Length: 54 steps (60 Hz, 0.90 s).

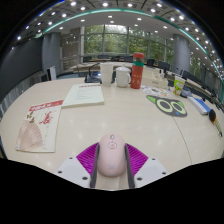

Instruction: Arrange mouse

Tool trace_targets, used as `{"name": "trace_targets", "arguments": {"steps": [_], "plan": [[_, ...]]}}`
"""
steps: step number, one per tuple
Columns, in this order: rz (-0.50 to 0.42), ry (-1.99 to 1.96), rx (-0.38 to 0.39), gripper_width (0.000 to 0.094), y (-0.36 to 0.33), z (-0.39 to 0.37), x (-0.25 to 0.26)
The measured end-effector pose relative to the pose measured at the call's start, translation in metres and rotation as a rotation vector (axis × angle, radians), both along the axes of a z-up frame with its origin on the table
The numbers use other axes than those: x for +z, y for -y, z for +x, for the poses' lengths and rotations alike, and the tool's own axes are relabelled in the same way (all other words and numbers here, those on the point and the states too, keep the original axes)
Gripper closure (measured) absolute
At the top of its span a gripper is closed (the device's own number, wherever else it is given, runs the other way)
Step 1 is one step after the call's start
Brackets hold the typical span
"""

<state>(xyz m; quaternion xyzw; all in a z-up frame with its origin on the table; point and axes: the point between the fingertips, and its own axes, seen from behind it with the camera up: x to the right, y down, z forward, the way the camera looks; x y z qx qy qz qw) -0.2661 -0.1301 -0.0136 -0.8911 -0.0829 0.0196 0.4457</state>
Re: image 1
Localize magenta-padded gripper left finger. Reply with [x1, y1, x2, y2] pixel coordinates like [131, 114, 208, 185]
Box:
[55, 142, 101, 189]

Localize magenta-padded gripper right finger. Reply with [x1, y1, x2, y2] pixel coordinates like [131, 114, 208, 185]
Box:
[124, 143, 169, 189]

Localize pink computer mouse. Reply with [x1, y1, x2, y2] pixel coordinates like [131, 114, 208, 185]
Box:
[96, 133, 128, 178]

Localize cat-shaped black green mouse pad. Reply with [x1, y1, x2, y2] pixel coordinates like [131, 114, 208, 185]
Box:
[145, 94, 188, 118]

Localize red white fan-print magazine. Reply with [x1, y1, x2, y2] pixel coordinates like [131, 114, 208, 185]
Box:
[15, 99, 64, 154]

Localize white booklet with red heading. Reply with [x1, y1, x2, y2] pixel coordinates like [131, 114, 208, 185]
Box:
[61, 83, 105, 109]

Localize colourful sticker sheet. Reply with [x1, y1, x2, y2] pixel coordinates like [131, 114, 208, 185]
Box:
[140, 85, 173, 99]

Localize blue and white book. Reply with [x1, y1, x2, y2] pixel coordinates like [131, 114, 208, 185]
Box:
[186, 95, 212, 116]

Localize black console with gooseneck microphone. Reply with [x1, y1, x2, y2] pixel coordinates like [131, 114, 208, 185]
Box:
[179, 85, 194, 99]

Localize green printed cup with straw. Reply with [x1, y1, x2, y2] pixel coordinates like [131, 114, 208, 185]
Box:
[173, 75, 186, 97]

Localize cream divided box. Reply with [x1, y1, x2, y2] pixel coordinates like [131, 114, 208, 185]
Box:
[143, 66, 169, 89]

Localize white lidded mug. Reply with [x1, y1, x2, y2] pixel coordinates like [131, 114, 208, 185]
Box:
[115, 66, 132, 89]

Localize red bottle with green band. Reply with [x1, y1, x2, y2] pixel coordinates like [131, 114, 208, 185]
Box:
[130, 52, 146, 90]

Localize long curved conference desk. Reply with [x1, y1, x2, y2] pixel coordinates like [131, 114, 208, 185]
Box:
[68, 60, 134, 78]

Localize dark office chairs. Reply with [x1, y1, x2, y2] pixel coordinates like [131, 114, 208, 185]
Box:
[82, 54, 214, 91]

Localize ceiling lights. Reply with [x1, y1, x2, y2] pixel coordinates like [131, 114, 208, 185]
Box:
[16, 0, 224, 73]

